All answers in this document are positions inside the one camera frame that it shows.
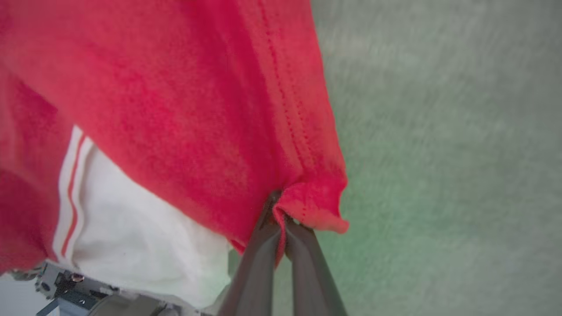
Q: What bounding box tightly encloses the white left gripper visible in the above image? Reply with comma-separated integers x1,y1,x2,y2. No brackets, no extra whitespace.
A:
10,262,120,316

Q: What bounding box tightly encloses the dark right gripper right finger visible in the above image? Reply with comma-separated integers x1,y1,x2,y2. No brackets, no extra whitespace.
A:
284,216,348,316

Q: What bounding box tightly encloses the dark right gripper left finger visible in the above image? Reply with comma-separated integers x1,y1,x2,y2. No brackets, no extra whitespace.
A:
218,192,282,316

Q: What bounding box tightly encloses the red and white garment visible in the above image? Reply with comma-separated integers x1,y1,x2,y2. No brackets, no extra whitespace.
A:
0,0,350,310

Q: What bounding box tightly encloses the grey fabric sofa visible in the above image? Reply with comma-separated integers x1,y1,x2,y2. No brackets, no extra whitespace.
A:
228,0,562,316

